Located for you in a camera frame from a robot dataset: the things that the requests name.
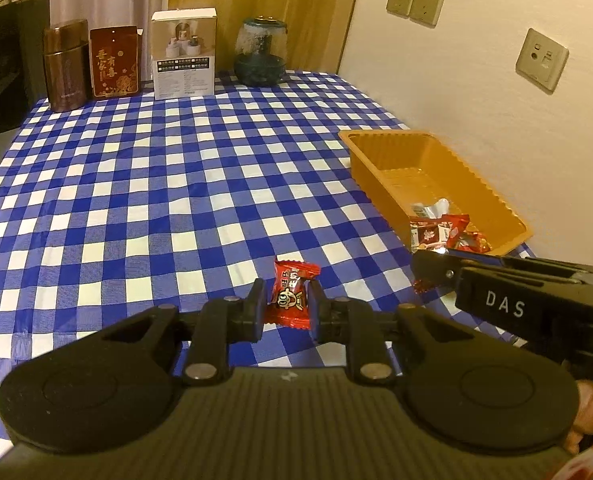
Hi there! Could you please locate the white snack wrapper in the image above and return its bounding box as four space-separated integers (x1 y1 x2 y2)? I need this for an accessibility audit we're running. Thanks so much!
411 197 449 220

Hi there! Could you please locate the red snack packet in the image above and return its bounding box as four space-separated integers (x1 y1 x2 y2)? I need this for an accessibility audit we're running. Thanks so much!
409 214 470 252

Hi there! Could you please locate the white product box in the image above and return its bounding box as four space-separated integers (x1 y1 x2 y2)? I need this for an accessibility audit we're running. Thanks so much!
149 8 217 100

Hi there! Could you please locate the brown metal thermos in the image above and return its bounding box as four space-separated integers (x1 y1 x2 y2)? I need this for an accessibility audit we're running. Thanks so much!
42 18 91 113

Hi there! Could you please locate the black appliance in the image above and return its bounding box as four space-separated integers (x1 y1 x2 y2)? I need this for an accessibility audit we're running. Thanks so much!
0 0 50 133

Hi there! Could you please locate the blue white checkered tablecloth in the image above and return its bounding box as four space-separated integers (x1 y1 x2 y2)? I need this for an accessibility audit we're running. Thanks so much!
0 69 538 466

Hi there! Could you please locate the red candy wrapper large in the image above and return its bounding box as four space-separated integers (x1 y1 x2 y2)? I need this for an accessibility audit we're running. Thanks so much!
264 259 321 330

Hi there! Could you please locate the green glass jar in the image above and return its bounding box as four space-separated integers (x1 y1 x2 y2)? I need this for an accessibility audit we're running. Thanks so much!
234 16 288 87

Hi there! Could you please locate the orange plastic tray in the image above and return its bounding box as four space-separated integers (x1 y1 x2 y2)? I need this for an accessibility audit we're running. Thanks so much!
340 129 532 255

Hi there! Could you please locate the wall socket plate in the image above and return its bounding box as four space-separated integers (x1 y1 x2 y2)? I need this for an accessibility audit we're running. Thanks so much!
516 28 569 94

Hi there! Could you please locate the red patterned candy small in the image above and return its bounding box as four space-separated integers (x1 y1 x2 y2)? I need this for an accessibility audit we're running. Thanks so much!
451 231 492 254

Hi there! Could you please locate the red chinese gift box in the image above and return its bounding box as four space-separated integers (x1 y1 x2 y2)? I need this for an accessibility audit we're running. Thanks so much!
89 26 141 100

